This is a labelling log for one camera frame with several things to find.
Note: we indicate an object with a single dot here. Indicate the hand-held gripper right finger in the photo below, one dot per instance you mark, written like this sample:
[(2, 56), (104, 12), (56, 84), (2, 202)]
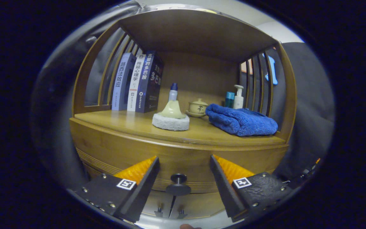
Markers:
[(224, 187)]

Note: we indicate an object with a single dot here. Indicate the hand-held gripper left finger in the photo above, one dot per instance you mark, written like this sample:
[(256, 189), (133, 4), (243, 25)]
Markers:
[(145, 187)]

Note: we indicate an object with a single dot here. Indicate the wooden drawer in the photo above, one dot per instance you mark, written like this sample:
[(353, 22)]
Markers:
[(186, 162)]

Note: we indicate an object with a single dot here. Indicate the cream brush white pad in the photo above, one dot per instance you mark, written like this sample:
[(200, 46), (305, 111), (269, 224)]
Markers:
[(170, 122)]

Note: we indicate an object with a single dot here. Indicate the wooden cabinet door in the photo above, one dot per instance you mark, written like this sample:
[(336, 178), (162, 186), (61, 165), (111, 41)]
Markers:
[(199, 205), (157, 202)]

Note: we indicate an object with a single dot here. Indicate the wooden countertop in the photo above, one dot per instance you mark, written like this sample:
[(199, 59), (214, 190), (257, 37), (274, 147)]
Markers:
[(132, 121)]

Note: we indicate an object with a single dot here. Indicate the wooden cabinet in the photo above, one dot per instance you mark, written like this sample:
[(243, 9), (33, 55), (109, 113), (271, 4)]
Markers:
[(195, 31)]

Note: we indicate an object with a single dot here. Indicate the blue folded towel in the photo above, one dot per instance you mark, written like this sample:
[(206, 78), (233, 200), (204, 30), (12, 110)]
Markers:
[(240, 121)]

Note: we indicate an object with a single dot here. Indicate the beige lidded teacup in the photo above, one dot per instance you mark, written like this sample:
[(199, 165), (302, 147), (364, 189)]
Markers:
[(198, 108)]

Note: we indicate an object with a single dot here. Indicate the black device orange tip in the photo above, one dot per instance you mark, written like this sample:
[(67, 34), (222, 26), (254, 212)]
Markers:
[(307, 173)]

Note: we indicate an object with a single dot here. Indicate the teal bottle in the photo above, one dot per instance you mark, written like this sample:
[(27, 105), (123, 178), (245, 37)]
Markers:
[(229, 100)]

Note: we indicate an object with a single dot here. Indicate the white pump bottle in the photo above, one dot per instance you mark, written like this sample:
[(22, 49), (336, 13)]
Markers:
[(238, 100)]

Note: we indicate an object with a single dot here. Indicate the white bottle blue cap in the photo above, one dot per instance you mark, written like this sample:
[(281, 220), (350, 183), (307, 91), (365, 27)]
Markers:
[(173, 93)]

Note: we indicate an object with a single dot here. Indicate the white book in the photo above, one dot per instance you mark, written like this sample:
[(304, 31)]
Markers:
[(136, 84)]

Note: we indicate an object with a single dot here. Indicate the dark blue book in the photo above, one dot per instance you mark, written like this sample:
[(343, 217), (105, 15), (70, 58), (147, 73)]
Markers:
[(149, 82)]

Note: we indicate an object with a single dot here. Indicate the light blue book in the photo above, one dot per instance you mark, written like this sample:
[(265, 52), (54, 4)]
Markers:
[(122, 82)]

